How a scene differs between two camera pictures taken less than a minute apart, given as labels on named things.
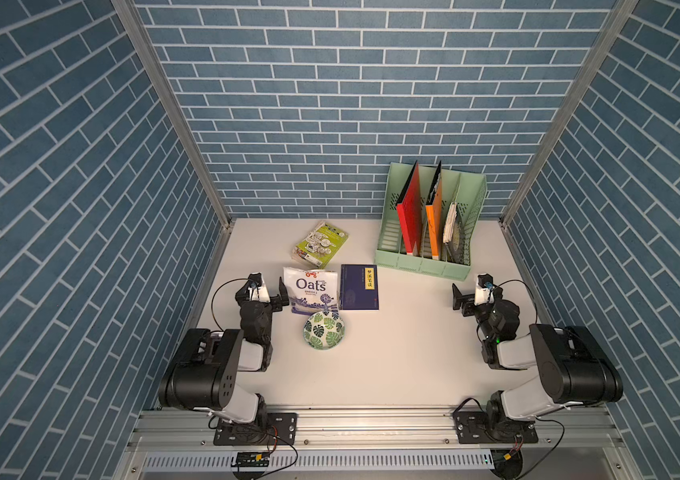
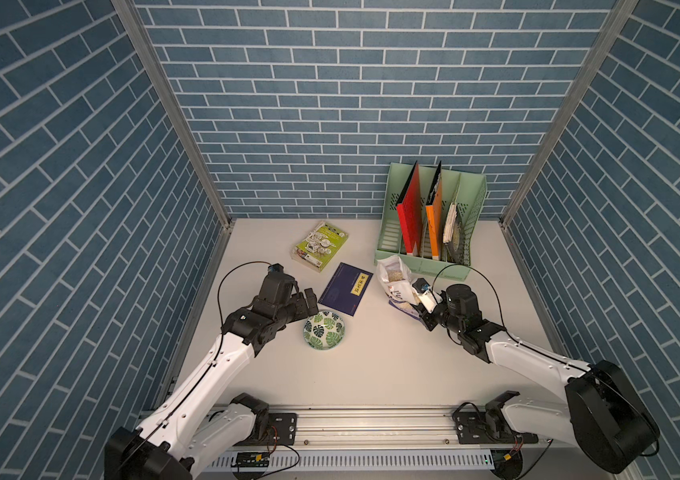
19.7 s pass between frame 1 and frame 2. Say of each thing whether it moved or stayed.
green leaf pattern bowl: stayed
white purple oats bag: moved
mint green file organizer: stayed
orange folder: stayed
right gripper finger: moved
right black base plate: stayed
